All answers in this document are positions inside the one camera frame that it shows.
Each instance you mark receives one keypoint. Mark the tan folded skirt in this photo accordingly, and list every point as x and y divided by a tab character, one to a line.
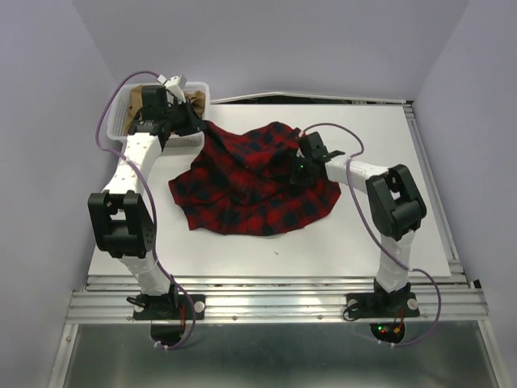
196	98

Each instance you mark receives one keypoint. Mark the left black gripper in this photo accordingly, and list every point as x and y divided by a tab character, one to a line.
194	123

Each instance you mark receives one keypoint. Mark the white plastic laundry basket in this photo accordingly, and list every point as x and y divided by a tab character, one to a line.
117	114

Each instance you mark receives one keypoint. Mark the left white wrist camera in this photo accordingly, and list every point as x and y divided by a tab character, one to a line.
174	85

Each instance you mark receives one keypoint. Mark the red plaid pleated skirt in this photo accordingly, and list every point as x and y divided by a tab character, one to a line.
240	184

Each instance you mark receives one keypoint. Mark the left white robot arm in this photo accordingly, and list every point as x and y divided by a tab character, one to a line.
123	214

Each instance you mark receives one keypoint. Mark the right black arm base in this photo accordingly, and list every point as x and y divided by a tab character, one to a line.
381	304

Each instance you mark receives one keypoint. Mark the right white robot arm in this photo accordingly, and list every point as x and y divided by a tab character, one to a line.
396	205

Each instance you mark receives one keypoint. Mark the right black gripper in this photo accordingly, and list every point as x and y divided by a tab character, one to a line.
296	178

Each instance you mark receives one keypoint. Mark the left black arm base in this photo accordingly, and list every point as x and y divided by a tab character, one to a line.
167	307

